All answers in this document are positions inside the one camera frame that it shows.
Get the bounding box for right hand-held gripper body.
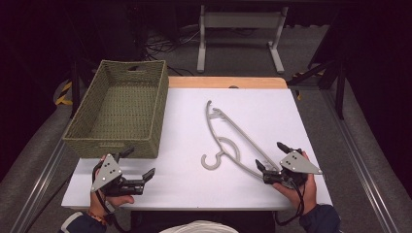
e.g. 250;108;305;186
262;149;324;189

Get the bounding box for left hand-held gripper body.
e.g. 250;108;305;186
90;153;146;197

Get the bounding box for green woven basket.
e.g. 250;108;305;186
61;59;170;160

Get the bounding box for grey plastic clothes hanger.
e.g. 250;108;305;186
200;99;283;181

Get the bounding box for person's left hand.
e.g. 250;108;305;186
89;154;136;216

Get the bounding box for person's right hand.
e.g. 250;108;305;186
271;150;319;216

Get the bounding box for white table cover sheet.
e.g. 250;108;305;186
60;87;334;212

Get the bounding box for person's white clothing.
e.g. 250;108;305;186
157;219;240;233

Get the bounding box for black metal stand legs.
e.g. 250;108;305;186
287;57;347;121

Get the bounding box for yellow black striped tape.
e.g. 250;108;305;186
53;80;74;107

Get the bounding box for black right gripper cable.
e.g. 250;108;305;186
274;180;308;227

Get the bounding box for orange bead bracelet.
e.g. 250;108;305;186
87;210;109;225

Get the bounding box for grey metal floor rail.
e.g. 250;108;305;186
9;137;67;233
320;88;402;233

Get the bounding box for black metal stand post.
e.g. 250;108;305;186
70;59;83;118

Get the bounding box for black floor cables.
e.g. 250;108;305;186
144;27;202;77

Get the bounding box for white metal stand frame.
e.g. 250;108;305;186
196;4;290;75

